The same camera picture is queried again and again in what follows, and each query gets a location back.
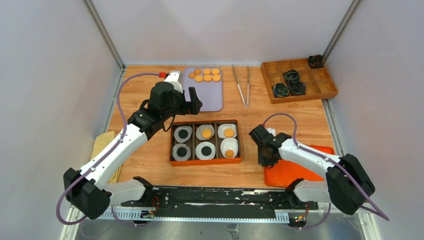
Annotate orange box lid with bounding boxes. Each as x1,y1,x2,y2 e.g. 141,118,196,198
264,141,338,188

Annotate black sandwich cookie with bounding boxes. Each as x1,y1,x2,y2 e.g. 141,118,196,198
201,146,213,157
178,129,189,140
176,147,187,158

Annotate round yellow biscuit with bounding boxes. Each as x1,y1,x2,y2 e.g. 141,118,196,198
203,74,213,82
194,74,204,83
202,68,211,75
201,128,213,139
211,68,221,75
212,74,222,82
223,128,235,138

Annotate swirl yellow cookie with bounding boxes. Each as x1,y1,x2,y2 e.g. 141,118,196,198
224,149,235,159
193,68,203,76
188,72,196,79

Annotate metal tongs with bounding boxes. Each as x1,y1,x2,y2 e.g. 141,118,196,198
231,63,251,108

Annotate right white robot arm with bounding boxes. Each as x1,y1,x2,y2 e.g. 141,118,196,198
248,113,381,215

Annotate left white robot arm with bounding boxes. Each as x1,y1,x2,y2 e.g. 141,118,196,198
56,70,202,225

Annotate orange compartment box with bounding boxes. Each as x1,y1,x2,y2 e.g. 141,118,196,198
169,119,242,167

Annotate black rolled fabric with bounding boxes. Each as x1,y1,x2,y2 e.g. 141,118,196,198
272,82,290,98
307,54,325,69
282,69,300,83
287,80,307,96

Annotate tan folded cloth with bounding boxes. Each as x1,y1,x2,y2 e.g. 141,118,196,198
90,130,123,185

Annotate wooden divided organizer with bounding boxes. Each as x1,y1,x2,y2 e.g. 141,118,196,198
260,58,339,104

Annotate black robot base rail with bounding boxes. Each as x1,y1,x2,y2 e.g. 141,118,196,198
120,186,319,220

